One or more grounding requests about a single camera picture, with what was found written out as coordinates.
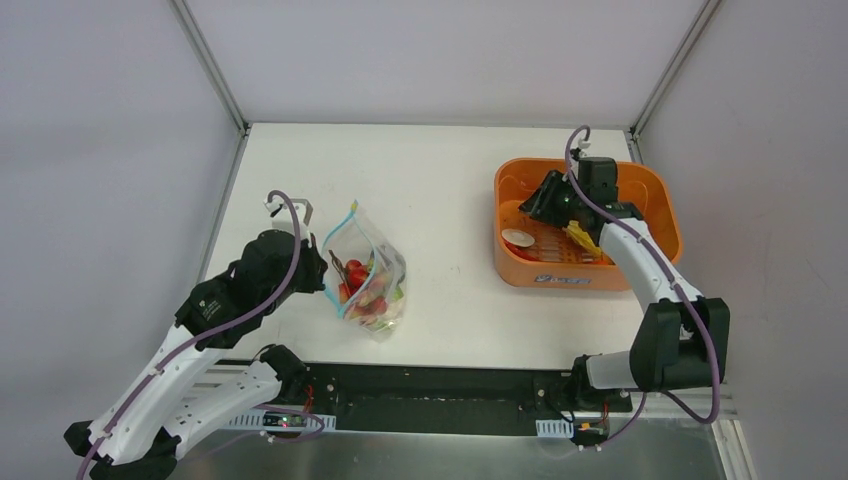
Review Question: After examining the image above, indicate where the white mushroom toy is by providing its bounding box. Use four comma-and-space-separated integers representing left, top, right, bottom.
500, 228, 535, 248

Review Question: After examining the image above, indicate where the orange plastic basket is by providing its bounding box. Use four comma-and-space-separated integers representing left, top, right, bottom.
493, 157, 683, 292

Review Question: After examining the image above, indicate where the red peach cluster toy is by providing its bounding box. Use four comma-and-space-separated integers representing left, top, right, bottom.
338, 259, 389, 329

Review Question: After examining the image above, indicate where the clear zip top bag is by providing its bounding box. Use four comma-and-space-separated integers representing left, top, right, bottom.
321, 201, 408, 340

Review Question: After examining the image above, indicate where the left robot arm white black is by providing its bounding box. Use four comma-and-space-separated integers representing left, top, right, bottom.
64, 226, 327, 479

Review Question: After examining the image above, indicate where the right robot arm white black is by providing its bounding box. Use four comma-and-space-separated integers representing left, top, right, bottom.
519, 157, 730, 410

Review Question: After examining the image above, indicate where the yellow napa cabbage toy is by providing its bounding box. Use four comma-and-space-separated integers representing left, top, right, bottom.
564, 220, 603, 260

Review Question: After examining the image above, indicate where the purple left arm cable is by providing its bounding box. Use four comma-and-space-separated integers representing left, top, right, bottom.
74, 190, 303, 480

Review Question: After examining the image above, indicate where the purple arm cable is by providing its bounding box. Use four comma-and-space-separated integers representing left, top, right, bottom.
74, 190, 303, 480
564, 125, 722, 425

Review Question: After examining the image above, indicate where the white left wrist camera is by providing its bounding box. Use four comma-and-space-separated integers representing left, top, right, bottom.
265, 195, 313, 237

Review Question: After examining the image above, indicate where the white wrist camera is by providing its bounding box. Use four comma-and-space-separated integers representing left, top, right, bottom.
566, 138, 591, 162
265, 195, 313, 237

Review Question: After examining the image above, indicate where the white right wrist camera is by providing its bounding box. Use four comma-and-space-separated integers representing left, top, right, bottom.
566, 138, 591, 162

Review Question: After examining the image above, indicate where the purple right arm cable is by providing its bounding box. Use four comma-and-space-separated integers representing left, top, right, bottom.
564, 125, 722, 425

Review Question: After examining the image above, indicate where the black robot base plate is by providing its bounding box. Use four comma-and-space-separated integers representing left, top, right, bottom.
272, 362, 633, 437

